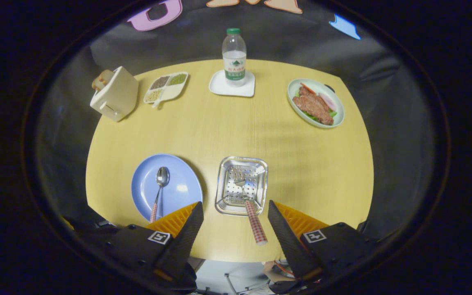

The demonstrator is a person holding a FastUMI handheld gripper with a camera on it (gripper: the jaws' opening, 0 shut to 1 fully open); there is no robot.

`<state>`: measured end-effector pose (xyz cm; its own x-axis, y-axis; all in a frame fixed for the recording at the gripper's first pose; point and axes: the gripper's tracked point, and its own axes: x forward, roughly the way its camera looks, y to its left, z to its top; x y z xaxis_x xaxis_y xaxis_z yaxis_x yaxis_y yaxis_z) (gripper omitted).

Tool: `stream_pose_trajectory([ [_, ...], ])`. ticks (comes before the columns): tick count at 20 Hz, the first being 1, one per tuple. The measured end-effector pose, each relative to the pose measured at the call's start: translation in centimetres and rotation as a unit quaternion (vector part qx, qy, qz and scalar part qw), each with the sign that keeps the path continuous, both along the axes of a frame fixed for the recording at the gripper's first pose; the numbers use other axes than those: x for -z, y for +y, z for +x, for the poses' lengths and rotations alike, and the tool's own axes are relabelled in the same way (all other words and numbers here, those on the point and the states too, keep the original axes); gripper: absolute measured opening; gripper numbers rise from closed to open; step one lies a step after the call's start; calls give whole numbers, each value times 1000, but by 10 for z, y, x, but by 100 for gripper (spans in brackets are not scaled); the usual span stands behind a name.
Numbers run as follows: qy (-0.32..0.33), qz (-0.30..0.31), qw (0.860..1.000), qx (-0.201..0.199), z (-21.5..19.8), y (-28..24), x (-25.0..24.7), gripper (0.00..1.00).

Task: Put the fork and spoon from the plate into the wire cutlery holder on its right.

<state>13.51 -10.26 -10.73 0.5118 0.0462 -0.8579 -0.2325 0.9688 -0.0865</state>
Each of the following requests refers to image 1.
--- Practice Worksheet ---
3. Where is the spoon with checkered handle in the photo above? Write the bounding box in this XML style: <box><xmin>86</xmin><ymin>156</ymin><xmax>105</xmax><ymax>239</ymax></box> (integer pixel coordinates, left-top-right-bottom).
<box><xmin>150</xmin><ymin>166</ymin><xmax>170</xmax><ymax>224</ymax></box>

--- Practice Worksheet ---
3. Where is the clear plastic water bottle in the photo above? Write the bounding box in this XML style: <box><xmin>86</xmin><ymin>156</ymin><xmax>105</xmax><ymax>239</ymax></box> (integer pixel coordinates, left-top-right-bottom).
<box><xmin>222</xmin><ymin>28</ymin><xmax>247</xmax><ymax>87</ymax></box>

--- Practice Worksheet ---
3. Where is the blue round plate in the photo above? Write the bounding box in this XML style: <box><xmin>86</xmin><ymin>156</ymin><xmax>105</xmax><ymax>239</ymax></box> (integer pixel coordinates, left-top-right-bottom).
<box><xmin>131</xmin><ymin>154</ymin><xmax>203</xmax><ymax>222</ymax></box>

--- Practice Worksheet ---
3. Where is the black backdrop cloth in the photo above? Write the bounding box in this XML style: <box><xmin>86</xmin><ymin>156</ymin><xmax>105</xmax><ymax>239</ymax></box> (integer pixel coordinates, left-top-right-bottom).
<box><xmin>35</xmin><ymin>0</ymin><xmax>439</xmax><ymax>246</ymax></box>

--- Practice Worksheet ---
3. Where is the white square coaster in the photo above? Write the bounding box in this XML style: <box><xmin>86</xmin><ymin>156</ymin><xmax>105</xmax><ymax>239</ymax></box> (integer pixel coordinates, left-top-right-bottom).
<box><xmin>209</xmin><ymin>70</ymin><xmax>256</xmax><ymax>98</ymax></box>

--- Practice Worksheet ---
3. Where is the white divided dish with grains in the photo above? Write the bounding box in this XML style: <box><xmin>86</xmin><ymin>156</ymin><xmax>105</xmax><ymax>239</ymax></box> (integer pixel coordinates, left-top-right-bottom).
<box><xmin>143</xmin><ymin>72</ymin><xmax>189</xmax><ymax>108</ymax></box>

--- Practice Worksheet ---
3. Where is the perforated steel square tray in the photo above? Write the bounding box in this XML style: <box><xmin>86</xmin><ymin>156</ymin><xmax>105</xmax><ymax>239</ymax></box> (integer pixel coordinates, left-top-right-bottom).
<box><xmin>215</xmin><ymin>156</ymin><xmax>269</xmax><ymax>216</ymax></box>

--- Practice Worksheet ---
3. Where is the fork with checkered handle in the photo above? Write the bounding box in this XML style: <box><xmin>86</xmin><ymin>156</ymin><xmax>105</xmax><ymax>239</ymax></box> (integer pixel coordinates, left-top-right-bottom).
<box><xmin>234</xmin><ymin>179</ymin><xmax>268</xmax><ymax>246</ymax></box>

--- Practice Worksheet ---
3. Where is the green plate with meat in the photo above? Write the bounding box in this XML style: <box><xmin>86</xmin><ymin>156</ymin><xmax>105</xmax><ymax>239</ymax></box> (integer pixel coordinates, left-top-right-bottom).
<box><xmin>287</xmin><ymin>78</ymin><xmax>345</xmax><ymax>129</ymax></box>

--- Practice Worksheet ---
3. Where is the cream toaster with bread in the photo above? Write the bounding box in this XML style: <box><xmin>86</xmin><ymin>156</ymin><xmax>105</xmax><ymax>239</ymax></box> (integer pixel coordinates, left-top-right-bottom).
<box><xmin>90</xmin><ymin>66</ymin><xmax>139</xmax><ymax>123</ymax></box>

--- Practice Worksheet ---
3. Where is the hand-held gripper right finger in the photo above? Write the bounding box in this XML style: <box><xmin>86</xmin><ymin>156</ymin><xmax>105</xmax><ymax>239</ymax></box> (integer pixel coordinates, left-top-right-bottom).
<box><xmin>268</xmin><ymin>200</ymin><xmax>388</xmax><ymax>292</ymax></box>

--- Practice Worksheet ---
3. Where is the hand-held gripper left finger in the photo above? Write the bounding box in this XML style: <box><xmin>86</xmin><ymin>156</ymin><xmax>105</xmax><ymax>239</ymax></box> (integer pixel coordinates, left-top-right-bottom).
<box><xmin>65</xmin><ymin>201</ymin><xmax>204</xmax><ymax>292</ymax></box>

